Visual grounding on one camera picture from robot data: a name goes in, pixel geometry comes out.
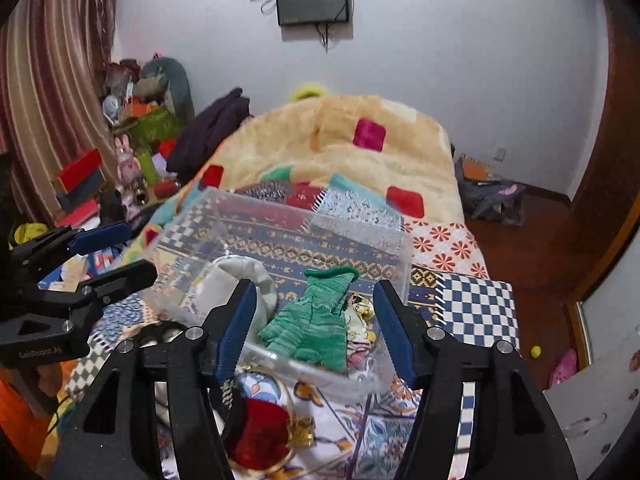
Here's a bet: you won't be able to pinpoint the pink bunny doll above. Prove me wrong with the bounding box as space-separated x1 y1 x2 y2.
114 135 144 192

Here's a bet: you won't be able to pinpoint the red round gold-rimmed pouch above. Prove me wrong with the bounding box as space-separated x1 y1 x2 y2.
222 370 317 472

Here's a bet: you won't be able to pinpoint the black wall panel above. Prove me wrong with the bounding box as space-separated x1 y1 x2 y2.
276 0 351 27

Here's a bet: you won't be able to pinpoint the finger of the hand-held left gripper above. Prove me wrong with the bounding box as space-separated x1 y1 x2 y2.
10 221 134 270
37 259 159 312

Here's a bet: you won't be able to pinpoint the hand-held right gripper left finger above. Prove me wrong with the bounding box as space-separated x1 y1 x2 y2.
50 279 258 480

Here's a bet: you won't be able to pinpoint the white knitted hat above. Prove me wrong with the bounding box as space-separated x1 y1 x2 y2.
192 256 279 326

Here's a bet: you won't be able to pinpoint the orange spiral notebook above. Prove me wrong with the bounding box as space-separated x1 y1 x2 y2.
460 155 494 181

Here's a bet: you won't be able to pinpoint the yellow cartoon print cloth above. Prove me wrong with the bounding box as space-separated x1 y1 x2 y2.
342 294 379 371

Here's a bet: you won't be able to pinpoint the striped brown curtain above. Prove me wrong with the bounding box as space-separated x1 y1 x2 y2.
0 0 127 213

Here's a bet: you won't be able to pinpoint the green bottle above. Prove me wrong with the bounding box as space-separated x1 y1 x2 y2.
137 147 159 186

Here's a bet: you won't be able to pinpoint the pink slipper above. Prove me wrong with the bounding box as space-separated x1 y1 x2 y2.
549 349 579 387

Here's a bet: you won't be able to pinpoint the dark purple jacket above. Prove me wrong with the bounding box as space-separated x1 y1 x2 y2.
166 88 251 184

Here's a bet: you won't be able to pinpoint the green knitted gloves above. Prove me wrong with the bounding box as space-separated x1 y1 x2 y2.
257 267 360 374

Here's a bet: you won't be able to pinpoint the grey bag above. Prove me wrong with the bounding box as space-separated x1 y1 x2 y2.
457 180 527 227

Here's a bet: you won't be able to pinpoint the red and grey box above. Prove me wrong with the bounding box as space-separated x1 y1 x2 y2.
52 149 104 197

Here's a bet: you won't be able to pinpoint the beige fleece blanket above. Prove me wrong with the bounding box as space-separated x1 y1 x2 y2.
200 94 458 227

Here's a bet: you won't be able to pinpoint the patchwork quilt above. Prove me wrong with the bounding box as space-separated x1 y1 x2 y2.
40 165 521 480

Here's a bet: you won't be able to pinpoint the green gift bag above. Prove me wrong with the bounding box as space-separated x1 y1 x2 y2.
131 105 181 149

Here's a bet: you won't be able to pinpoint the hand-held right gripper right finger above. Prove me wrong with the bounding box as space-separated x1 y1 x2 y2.
373 279 587 480

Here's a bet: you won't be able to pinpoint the green plush toy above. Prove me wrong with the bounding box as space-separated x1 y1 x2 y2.
140 56 194 117

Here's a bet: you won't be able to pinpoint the wooden door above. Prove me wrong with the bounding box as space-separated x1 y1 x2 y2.
565 0 640 313

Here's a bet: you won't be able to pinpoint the yellow-green fluffy object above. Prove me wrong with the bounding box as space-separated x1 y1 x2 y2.
291 82 329 102

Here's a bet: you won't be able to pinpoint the clear plastic storage box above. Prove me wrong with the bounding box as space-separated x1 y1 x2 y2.
144 187 415 403

